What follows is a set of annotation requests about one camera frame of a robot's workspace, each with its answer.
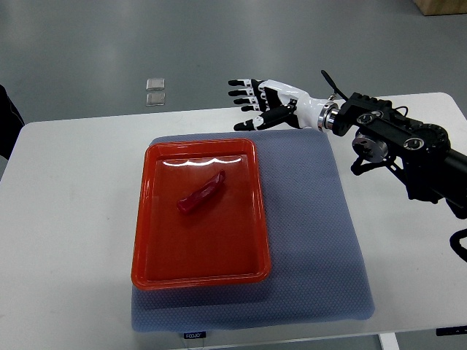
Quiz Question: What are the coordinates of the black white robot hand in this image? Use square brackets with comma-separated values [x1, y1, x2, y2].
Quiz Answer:
[228, 79, 339, 131]

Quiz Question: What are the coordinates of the red pepper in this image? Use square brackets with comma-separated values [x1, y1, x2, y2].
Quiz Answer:
[177, 169, 226, 214]

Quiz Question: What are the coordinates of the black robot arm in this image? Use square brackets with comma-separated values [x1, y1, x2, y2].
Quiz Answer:
[321, 71, 466, 219]

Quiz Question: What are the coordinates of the red plastic tray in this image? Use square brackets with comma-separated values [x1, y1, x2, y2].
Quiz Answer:
[131, 139, 271, 291]

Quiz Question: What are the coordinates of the lower metal floor plate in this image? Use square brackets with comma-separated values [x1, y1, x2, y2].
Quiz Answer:
[146, 92, 166, 106]

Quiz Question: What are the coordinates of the metal floor plate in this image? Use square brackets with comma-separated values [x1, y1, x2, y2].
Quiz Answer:
[146, 78, 165, 91]
[146, 92, 166, 106]

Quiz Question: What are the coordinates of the upper metal floor plate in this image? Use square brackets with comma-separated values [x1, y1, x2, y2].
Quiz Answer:
[146, 78, 165, 91]

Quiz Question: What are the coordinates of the grey blue mesh mat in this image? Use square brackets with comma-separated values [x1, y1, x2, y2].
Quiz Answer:
[131, 130, 374, 333]

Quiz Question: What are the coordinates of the cardboard box corner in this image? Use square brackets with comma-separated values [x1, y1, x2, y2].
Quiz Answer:
[413, 0, 467, 16]

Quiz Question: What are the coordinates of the black table label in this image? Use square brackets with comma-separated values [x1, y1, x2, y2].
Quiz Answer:
[183, 331, 207, 340]

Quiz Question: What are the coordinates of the white table leg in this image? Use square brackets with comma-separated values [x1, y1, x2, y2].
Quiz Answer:
[378, 332, 400, 350]

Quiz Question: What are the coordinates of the person in black clothes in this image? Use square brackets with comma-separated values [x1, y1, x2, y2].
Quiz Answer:
[0, 85, 25, 160]

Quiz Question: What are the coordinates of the black table control panel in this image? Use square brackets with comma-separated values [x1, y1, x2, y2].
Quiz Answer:
[436, 326, 467, 337]

